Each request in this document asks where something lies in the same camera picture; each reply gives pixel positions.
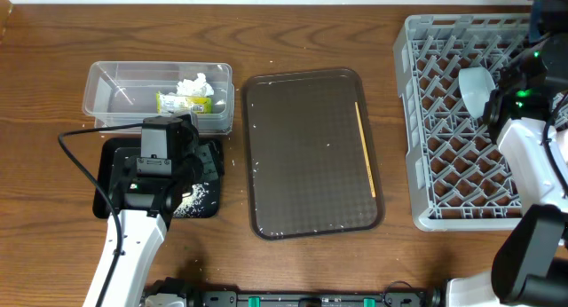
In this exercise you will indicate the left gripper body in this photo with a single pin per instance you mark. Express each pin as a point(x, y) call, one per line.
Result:
point(188, 169)

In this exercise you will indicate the yellow snack wrapper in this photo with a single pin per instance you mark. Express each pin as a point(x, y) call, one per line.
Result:
point(166, 103)

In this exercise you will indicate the white tissue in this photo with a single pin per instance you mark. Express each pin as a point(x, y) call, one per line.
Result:
point(199, 87)

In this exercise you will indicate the light blue rice bowl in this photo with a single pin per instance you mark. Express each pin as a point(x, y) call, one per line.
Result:
point(476, 85)

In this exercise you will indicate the wooden chopstick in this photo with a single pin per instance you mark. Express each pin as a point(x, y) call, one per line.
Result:
point(370, 175)

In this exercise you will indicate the dark blue plate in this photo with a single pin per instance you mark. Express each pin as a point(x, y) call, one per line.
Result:
point(534, 34)

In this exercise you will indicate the pink cup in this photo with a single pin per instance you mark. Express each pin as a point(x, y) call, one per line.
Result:
point(562, 142)

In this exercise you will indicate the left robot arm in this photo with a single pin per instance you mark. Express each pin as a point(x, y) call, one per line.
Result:
point(138, 219)

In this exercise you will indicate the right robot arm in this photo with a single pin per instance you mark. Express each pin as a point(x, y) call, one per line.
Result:
point(519, 111)

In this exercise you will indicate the grey dishwasher rack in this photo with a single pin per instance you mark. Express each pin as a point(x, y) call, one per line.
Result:
point(458, 180)

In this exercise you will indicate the spilled rice pile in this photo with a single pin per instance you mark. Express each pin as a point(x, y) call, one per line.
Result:
point(193, 203)

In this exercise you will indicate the black tray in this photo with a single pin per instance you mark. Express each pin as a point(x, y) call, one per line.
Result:
point(116, 151)

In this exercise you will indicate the clear plastic bin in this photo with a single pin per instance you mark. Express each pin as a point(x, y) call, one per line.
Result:
point(123, 92)

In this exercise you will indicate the brown serving tray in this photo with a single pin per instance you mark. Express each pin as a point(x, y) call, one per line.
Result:
point(305, 165)

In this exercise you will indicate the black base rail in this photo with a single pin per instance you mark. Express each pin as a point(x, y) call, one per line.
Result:
point(233, 299)

